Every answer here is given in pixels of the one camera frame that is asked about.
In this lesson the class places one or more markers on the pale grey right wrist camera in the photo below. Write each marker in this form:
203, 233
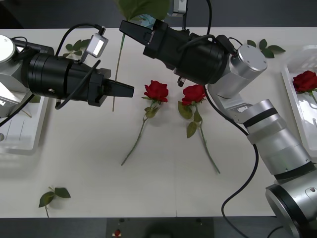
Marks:
180, 7

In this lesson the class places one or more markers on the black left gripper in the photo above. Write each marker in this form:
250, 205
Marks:
89, 84

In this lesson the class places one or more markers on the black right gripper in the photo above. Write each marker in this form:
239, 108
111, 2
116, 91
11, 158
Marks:
161, 42

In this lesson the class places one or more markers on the pale grey left wrist camera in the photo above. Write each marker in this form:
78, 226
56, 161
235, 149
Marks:
96, 45

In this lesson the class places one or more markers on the red rose with green stem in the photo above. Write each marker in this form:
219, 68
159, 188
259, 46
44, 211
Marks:
305, 80
156, 90
193, 94

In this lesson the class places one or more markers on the pale grey wrist camera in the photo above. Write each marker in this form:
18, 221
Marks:
180, 7
96, 45

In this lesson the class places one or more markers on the white shallow plastic box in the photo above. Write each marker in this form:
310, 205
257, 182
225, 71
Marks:
24, 134
297, 111

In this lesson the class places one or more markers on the silver and black right arm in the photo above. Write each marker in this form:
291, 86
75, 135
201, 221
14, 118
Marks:
272, 138

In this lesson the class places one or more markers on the silver and black left arm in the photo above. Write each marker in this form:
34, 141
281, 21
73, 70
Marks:
15, 72

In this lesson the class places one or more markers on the loose green leaf twig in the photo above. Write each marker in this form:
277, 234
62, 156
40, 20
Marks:
268, 52
74, 46
45, 198

